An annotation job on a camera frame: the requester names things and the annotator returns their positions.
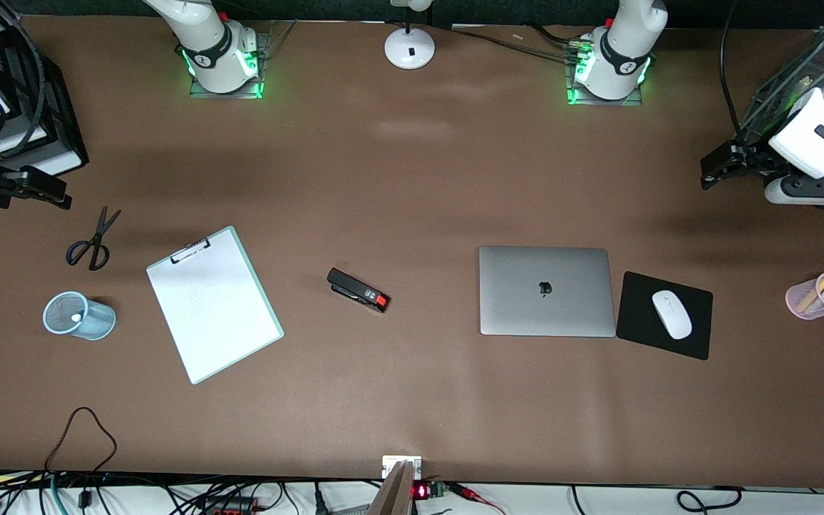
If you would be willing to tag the white post base plate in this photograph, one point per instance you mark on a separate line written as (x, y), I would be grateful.
(388, 463)

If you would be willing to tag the black orange power strip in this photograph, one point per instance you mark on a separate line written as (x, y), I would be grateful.
(229, 506)

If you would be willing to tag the black stapler red tip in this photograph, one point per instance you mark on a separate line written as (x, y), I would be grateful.
(355, 287)

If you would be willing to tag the white lamp base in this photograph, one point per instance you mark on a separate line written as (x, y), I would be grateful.
(410, 48)

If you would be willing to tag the aluminium profile post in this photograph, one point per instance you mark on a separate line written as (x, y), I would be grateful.
(392, 493)

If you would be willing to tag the black letter tray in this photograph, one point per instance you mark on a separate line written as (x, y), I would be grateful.
(61, 107)

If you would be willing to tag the grey laptop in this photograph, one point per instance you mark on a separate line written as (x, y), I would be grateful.
(512, 300)

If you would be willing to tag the black mouse pad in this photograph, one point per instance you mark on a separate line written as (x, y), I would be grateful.
(634, 315)

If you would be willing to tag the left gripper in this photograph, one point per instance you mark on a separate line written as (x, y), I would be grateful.
(754, 158)

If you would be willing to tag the white paper sheet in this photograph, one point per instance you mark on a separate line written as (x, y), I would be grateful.
(212, 315)

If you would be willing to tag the red digit display board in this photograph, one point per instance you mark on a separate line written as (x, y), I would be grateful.
(423, 491)

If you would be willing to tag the mint green clipboard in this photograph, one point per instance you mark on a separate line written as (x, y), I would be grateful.
(257, 282)

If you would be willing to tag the white computer mouse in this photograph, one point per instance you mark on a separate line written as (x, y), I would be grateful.
(672, 315)

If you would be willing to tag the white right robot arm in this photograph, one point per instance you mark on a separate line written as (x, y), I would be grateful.
(219, 43)

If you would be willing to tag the yellow pen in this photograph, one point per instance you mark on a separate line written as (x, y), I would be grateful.
(823, 280)

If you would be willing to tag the black mesh desk tray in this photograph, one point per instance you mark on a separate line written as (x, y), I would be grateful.
(777, 86)

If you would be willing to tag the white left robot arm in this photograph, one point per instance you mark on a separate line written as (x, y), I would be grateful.
(619, 57)

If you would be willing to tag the light blue mesh pen cup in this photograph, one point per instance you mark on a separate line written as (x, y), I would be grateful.
(97, 322)

